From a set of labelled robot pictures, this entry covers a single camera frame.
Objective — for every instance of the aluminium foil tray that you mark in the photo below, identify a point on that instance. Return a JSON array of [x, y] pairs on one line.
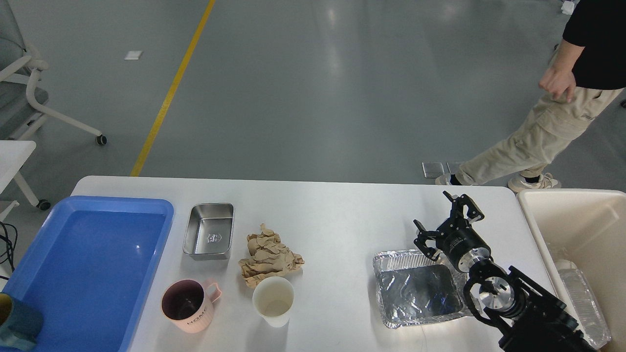
[[413, 290]]

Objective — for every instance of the teal yellow cup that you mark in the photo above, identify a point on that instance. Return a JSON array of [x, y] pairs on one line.
[[20, 324]]

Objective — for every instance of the pink HOME mug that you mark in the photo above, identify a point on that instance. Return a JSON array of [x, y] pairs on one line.
[[189, 304]]

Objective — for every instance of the stainless steel rectangular container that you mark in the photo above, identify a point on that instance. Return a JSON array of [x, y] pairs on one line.
[[209, 231]]

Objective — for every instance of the white paper cup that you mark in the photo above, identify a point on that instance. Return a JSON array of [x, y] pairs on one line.
[[272, 299]]

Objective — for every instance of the blue plastic tray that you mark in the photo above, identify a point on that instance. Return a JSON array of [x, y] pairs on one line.
[[89, 271]]

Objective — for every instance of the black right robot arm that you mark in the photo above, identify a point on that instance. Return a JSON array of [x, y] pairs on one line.
[[530, 318]]

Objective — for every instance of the white side table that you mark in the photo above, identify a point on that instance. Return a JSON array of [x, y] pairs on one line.
[[13, 154]]

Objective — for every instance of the clear floor plate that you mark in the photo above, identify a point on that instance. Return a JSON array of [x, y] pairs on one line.
[[454, 167], [433, 170]]

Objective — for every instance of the crumpled brown paper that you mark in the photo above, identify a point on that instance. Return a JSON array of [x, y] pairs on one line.
[[268, 257]]

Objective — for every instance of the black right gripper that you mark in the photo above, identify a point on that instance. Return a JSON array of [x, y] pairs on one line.
[[456, 236]]

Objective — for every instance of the beige plastic bin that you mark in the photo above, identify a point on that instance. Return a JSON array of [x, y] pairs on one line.
[[584, 229]]

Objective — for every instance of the clear floor plate left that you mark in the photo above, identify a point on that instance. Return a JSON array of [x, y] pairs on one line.
[[433, 170]]

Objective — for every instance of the clear floor plate right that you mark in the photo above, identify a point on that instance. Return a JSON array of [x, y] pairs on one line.
[[454, 167]]

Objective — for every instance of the person in khaki trousers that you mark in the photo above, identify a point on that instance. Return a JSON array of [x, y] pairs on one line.
[[585, 75]]

